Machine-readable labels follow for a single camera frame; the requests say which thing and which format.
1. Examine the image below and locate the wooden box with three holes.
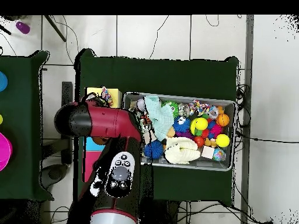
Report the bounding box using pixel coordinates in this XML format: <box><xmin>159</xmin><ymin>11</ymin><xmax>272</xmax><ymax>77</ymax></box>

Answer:
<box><xmin>84</xmin><ymin>87</ymin><xmax>122</xmax><ymax>183</ymax></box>

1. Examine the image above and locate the shallow clear mesh bin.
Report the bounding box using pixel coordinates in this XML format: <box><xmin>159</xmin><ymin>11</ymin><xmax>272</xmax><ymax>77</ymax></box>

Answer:
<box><xmin>122</xmin><ymin>92</ymin><xmax>237</xmax><ymax>172</ymax></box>

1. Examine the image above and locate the light blue waffle cloth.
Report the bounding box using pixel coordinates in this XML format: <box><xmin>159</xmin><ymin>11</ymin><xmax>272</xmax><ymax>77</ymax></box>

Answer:
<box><xmin>143</xmin><ymin>94</ymin><xmax>175</xmax><ymax>142</ymax></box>

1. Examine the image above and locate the white toy baseball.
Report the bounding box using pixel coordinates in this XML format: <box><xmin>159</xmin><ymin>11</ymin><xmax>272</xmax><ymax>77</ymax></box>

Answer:
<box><xmin>136</xmin><ymin>97</ymin><xmax>147</xmax><ymax>111</ymax></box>

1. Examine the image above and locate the green spiky ball with eyes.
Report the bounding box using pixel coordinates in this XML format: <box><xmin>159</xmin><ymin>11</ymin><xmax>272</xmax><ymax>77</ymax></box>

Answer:
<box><xmin>161</xmin><ymin>100</ymin><xmax>179</xmax><ymax>118</ymax></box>

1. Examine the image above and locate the blue spiky ball with eyes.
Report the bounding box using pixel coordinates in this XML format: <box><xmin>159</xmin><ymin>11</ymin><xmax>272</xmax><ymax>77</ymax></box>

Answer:
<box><xmin>172</xmin><ymin>115</ymin><xmax>192</xmax><ymax>133</ymax></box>

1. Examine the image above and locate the cream waffle cloth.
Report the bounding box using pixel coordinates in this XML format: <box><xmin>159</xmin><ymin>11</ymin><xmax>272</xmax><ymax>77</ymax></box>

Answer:
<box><xmin>164</xmin><ymin>136</ymin><xmax>201</xmax><ymax>165</ymax></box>

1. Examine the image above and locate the orange toy basketball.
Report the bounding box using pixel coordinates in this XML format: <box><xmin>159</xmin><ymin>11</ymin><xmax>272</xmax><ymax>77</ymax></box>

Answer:
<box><xmin>215</xmin><ymin>113</ymin><xmax>230</xmax><ymax>127</ymax></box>

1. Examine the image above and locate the yellow tennis ball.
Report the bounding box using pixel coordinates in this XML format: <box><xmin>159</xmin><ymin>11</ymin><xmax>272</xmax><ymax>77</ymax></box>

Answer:
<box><xmin>215</xmin><ymin>134</ymin><xmax>231</xmax><ymax>148</ymax></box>

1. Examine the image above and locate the grey round floor base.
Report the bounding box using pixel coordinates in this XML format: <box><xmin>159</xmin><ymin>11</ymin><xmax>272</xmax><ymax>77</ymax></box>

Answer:
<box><xmin>40</xmin><ymin>163</ymin><xmax>69</xmax><ymax>190</ymax></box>

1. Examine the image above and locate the dark green side table cloth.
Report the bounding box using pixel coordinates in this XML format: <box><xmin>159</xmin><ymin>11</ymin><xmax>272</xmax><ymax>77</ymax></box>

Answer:
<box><xmin>0</xmin><ymin>50</ymin><xmax>55</xmax><ymax>201</ymax></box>

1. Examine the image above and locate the black rod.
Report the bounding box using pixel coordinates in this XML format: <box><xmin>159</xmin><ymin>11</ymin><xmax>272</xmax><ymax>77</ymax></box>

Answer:
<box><xmin>44</xmin><ymin>15</ymin><xmax>67</xmax><ymax>43</ymax></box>

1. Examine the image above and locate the pink round disc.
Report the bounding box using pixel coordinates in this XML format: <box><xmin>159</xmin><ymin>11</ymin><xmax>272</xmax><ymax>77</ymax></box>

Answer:
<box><xmin>0</xmin><ymin>131</ymin><xmax>13</xmax><ymax>172</ymax></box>

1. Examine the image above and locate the blue round object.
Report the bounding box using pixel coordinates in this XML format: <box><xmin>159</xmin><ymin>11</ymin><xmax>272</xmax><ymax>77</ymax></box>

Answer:
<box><xmin>0</xmin><ymin>71</ymin><xmax>8</xmax><ymax>92</ymax></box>

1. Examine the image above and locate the purple bottle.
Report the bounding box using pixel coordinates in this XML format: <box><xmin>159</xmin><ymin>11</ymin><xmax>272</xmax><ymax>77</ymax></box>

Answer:
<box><xmin>15</xmin><ymin>21</ymin><xmax>31</xmax><ymax>35</ymax></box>

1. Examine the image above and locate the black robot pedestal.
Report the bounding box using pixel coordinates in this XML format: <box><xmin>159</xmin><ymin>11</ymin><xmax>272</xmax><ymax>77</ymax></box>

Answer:
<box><xmin>140</xmin><ymin>199</ymin><xmax>180</xmax><ymax>224</ymax></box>

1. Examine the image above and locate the thin black floor cable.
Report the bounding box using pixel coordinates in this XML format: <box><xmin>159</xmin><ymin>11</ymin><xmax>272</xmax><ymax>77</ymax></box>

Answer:
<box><xmin>148</xmin><ymin>15</ymin><xmax>169</xmax><ymax>60</ymax></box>

